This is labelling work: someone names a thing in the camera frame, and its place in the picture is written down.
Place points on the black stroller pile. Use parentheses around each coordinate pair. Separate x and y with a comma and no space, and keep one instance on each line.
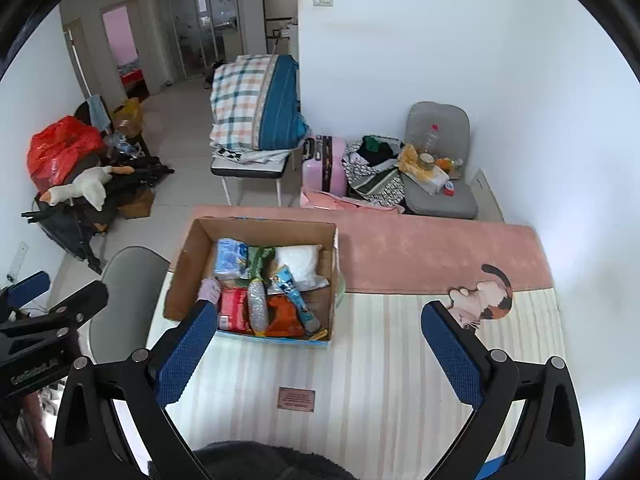
(85,205)

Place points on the plaid folded quilt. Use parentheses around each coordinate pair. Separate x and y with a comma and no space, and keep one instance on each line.
(254,104)

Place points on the yellow-ended clear snack bag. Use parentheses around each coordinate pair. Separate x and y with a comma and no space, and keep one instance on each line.
(257,307)

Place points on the pink cat pattern rug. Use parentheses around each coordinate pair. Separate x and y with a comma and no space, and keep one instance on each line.
(384,407)

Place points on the orange snack bag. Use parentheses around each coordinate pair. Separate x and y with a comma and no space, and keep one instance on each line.
(284,322)

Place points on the pink suitcase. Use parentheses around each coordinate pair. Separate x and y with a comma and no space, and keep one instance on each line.
(322,168)

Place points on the black white patterned bag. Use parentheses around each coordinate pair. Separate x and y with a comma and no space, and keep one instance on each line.
(371,165)

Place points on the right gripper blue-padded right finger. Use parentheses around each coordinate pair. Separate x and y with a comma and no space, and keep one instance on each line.
(525,421)

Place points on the white pillow pack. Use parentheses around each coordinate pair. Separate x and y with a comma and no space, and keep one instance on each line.
(302,260)

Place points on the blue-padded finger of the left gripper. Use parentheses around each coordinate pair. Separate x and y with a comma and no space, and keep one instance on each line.
(20,293)

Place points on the white goose plush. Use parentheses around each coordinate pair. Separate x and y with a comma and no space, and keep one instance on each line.
(88,185)

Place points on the yellow snack bag on chair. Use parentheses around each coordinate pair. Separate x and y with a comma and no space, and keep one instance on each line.
(409,162)

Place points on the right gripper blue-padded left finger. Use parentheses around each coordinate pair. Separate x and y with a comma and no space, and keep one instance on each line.
(89,442)

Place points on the cardboard box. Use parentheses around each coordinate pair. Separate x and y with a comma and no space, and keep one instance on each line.
(195,261)

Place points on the blue long snack pack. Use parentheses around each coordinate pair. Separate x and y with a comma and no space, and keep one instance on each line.
(284,281)

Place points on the light blue tissue pack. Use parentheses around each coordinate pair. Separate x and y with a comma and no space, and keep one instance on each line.
(231,258)

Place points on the clear plastic bottle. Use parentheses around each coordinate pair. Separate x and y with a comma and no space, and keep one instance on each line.
(431,139)

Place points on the rug label tag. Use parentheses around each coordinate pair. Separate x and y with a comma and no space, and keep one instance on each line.
(296,399)

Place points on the red floral snack bag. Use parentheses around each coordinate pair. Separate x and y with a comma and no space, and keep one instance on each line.
(232,313)

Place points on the red plastic bag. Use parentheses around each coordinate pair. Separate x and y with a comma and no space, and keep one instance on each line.
(56,150)

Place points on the grey floor chair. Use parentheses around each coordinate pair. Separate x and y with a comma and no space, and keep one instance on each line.
(454,199)

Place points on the grey round chair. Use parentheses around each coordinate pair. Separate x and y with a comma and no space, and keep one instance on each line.
(133,278)

